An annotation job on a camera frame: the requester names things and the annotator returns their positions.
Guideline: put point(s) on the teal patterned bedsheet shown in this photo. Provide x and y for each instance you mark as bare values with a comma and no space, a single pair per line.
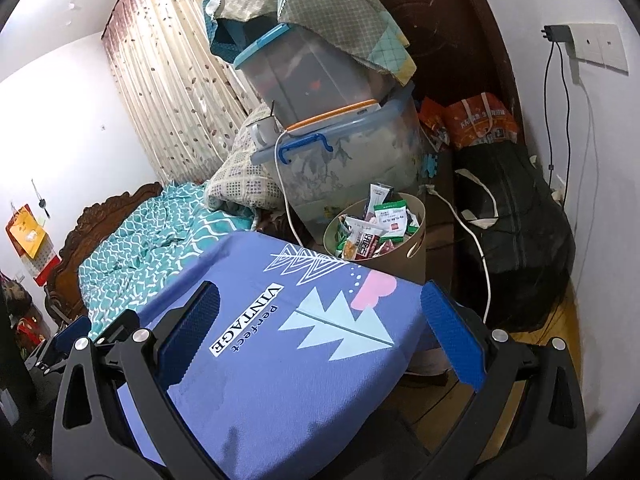
150,245

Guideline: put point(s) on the large clear storage box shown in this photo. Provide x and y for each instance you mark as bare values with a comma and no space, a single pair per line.
360,160

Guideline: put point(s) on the red yellow wall calendar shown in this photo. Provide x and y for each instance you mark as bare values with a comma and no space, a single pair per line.
27,237

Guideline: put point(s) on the black bag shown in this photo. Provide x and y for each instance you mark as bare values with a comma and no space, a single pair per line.
520,230

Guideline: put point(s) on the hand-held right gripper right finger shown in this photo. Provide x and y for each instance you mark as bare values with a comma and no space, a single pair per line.
455,332

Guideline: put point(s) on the black charger plug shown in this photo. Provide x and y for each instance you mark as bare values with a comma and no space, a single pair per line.
556,33

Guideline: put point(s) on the leaf patterned curtain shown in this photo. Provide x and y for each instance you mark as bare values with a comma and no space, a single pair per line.
170,70

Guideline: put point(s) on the brown wooden door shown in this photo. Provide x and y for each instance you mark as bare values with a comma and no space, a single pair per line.
450,25

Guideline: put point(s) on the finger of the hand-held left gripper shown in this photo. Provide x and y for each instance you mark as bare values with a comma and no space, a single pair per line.
45,357
75,331

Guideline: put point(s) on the orange printed bag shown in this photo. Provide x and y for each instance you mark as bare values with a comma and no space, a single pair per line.
480,120

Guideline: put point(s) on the small blue-lidded storage box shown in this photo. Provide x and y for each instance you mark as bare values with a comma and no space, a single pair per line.
310,75

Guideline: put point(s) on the red snack bag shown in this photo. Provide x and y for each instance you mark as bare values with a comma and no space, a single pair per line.
434,120

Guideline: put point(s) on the orange-rimmed white lid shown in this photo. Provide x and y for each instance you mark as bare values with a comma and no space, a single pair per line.
340,115

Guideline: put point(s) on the grey patterned pillow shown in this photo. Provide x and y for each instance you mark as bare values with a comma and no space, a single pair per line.
240,180

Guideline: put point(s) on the white mug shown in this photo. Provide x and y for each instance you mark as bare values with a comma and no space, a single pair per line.
265,132

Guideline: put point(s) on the white wall switch plate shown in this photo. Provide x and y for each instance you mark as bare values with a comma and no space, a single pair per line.
600,45

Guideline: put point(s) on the carved wooden headboard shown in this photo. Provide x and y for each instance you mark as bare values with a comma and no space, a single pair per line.
100,210

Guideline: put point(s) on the patchwork cloth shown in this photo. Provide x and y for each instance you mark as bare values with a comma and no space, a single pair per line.
340,15

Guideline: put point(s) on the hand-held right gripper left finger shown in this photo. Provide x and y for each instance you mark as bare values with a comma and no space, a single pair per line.
192,325

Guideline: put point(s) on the beige round bin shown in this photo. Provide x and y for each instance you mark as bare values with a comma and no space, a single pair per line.
395,260

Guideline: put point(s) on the pile of snack packets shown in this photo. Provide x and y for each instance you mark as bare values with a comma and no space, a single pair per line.
370,240

